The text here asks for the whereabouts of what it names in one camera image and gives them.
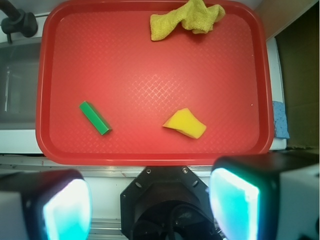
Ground yellow sponge wedge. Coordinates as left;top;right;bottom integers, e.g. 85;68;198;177
162;108;207;139

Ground stainless steel sink basin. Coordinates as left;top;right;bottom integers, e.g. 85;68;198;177
0;41;41;130

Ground red plastic tray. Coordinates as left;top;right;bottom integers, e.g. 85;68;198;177
35;0;274;166

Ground yellow crumpled cloth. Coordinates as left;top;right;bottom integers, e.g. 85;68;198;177
149;0;226;42

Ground black octagonal mount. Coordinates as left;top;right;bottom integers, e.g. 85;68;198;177
120;166;222;240

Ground blue sponge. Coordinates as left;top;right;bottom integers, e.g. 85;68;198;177
272;101;290;140

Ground green rectangular block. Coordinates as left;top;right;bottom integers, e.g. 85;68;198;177
79;101;112;135

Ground black sink faucet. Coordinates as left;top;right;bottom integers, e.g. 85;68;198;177
0;0;38;44

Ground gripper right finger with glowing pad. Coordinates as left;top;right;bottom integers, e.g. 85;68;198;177
208;152;320;240

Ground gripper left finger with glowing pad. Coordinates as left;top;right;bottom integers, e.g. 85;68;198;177
0;169;93;240

